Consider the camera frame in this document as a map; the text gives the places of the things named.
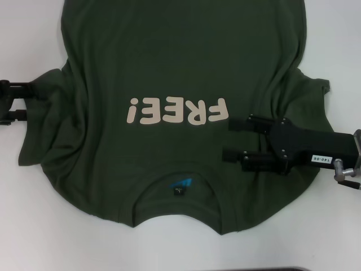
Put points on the white 140-06 label sticker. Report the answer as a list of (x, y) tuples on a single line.
[(321, 158)]

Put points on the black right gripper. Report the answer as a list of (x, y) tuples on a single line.
[(310, 146)]

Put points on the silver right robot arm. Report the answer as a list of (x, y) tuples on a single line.
[(358, 146)]

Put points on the dark green FREE! t-shirt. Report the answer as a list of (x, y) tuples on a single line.
[(180, 56)]

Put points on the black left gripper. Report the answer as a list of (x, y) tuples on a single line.
[(4, 101)]

